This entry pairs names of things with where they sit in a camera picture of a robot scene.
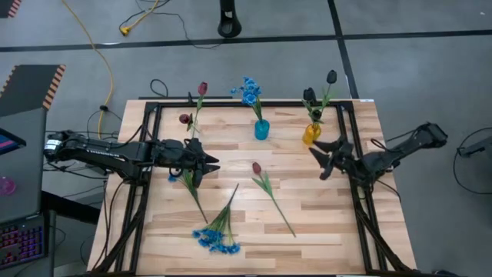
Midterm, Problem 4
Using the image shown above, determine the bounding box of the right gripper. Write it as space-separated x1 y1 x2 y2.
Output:
309 138 361 181

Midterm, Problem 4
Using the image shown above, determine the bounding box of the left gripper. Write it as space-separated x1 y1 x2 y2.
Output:
163 138 221 189

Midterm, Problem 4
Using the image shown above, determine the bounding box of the blue artificial flower bunch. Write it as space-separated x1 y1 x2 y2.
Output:
230 75 264 123
191 183 241 255
168 169 209 224

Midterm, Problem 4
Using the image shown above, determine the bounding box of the yellow glass vase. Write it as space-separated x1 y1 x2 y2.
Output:
301 122 322 146

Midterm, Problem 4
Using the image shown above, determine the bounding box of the clear glass vase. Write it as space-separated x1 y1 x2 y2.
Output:
185 115 205 142

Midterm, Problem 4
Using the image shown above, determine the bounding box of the blue glass vase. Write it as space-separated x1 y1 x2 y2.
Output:
254 118 271 141

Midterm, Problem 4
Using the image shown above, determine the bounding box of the black cylindrical floor stand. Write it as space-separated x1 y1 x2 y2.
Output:
217 0 243 38

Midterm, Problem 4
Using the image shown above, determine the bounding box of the black mat orange striped edge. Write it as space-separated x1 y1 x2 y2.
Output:
0 64 67 118
0 0 23 19

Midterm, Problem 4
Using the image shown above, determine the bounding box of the backlit keyboard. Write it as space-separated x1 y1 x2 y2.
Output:
0 215 50 270

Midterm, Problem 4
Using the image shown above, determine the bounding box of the black metal table frame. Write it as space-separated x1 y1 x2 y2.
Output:
87 98 418 277

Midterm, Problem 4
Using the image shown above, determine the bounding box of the black cable loop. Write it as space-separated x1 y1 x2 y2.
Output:
149 78 169 99

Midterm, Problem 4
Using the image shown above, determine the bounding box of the long yellow floor cable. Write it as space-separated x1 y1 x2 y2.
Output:
61 0 116 151

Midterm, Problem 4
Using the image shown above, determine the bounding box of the thin black floor cable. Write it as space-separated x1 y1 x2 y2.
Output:
118 0 222 50

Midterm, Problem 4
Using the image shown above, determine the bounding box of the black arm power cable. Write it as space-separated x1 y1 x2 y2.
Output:
452 126 492 195

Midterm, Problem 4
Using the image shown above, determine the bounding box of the black floor bracket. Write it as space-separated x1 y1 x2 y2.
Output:
456 135 492 158

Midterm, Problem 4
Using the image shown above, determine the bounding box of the yellow cord with plug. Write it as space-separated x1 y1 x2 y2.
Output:
119 0 161 38

